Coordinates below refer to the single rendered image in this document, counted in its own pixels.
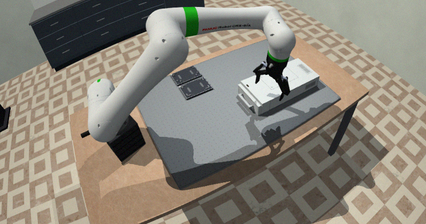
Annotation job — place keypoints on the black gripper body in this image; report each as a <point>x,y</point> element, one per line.
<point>275,72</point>

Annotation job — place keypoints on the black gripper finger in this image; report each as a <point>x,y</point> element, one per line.
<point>259,72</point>
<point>284,86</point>

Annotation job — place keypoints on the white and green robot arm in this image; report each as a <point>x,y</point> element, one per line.
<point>109,107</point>

